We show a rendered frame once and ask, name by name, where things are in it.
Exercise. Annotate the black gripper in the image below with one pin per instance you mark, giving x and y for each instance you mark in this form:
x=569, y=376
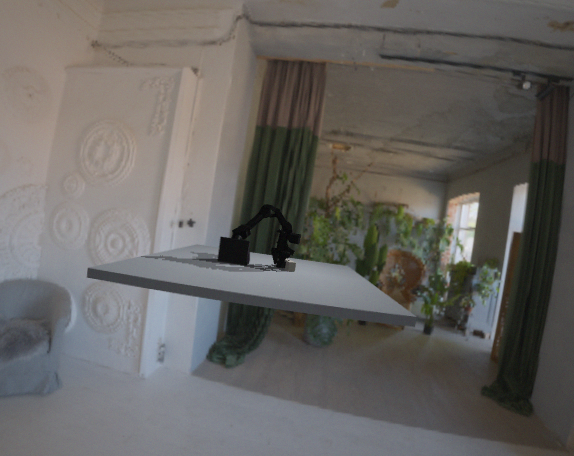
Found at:
x=280, y=252

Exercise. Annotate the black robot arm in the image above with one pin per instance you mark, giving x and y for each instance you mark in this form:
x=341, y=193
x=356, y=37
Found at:
x=243, y=231

